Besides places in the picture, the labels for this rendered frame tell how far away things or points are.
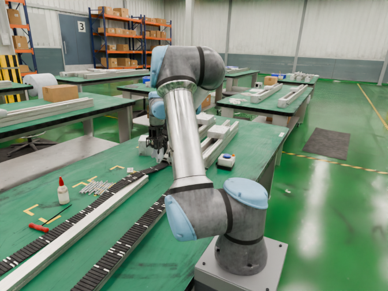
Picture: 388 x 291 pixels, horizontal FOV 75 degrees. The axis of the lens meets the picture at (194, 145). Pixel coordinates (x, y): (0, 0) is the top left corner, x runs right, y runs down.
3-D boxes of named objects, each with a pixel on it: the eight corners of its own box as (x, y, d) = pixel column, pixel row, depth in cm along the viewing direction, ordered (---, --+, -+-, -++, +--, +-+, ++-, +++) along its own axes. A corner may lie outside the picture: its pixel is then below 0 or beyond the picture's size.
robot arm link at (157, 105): (178, 101, 108) (173, 97, 117) (152, 103, 105) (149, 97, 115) (179, 119, 110) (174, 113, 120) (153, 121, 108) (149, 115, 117)
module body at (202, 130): (172, 165, 139) (172, 151, 136) (156, 162, 143) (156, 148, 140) (215, 128, 209) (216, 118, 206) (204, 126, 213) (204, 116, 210)
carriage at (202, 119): (207, 129, 187) (208, 119, 185) (193, 126, 191) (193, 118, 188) (213, 123, 201) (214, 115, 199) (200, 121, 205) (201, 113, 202)
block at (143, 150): (157, 156, 151) (157, 141, 148) (138, 155, 151) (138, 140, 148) (159, 149, 161) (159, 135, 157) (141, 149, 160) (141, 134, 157)
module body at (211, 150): (205, 172, 133) (205, 158, 130) (187, 169, 136) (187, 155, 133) (238, 131, 203) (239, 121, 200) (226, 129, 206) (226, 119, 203)
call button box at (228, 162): (231, 171, 136) (232, 160, 134) (213, 167, 139) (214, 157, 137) (234, 165, 143) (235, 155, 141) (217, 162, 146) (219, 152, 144)
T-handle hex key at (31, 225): (46, 234, 86) (45, 230, 85) (28, 228, 89) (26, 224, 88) (80, 208, 100) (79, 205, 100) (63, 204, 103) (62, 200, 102)
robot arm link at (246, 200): (273, 236, 67) (279, 191, 62) (226, 246, 63) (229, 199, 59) (252, 211, 78) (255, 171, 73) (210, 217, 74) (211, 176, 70)
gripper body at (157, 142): (145, 148, 126) (144, 125, 121) (154, 143, 133) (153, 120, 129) (159, 151, 123) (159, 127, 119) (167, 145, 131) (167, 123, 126)
